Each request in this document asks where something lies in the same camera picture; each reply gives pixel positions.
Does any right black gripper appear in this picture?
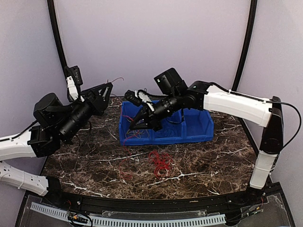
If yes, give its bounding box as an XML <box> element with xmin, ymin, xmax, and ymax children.
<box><xmin>129</xmin><ymin>91</ymin><xmax>181</xmax><ymax>131</ymax></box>

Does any blue three-compartment plastic bin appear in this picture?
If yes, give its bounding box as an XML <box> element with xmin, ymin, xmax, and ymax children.
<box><xmin>118</xmin><ymin>101</ymin><xmax>214</xmax><ymax>146</ymax></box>

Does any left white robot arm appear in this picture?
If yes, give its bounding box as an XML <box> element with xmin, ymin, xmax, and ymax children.
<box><xmin>0</xmin><ymin>77</ymin><xmax>113</xmax><ymax>206</ymax></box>

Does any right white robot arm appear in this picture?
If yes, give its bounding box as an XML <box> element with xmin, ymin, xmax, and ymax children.
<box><xmin>125</xmin><ymin>68</ymin><xmax>287</xmax><ymax>205</ymax></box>

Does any clear acrylic plate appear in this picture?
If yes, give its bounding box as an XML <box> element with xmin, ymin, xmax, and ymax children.
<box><xmin>101</xmin><ymin>210</ymin><xmax>207</xmax><ymax>220</ymax></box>

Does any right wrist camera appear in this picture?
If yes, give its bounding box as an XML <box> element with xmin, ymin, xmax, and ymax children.
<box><xmin>124</xmin><ymin>90</ymin><xmax>153</xmax><ymax>110</ymax></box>

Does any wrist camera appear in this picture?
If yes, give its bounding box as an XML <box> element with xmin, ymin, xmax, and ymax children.
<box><xmin>64</xmin><ymin>66</ymin><xmax>84</xmax><ymax>102</ymax></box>
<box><xmin>124</xmin><ymin>90</ymin><xmax>153</xmax><ymax>110</ymax></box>

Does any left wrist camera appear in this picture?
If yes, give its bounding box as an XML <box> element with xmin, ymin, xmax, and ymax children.
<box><xmin>64</xmin><ymin>66</ymin><xmax>84</xmax><ymax>102</ymax></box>

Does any left black frame post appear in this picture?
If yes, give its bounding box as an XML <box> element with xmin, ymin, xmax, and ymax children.
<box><xmin>47</xmin><ymin>0</ymin><xmax>67</xmax><ymax>74</ymax></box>

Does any black frame post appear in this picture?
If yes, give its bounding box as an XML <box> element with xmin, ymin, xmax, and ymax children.
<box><xmin>232</xmin><ymin>0</ymin><xmax>258</xmax><ymax>91</ymax></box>
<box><xmin>47</xmin><ymin>0</ymin><xmax>67</xmax><ymax>74</ymax></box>

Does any black front rail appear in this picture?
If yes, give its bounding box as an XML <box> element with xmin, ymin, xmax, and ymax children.
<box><xmin>27</xmin><ymin>183</ymin><xmax>284</xmax><ymax>214</ymax></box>

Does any white slotted cable duct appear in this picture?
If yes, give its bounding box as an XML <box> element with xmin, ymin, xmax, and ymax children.
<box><xmin>30</xmin><ymin>202</ymin><xmax>227</xmax><ymax>227</ymax></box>

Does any right black frame post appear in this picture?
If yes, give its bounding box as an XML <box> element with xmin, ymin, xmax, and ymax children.
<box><xmin>232</xmin><ymin>0</ymin><xmax>258</xmax><ymax>91</ymax></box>

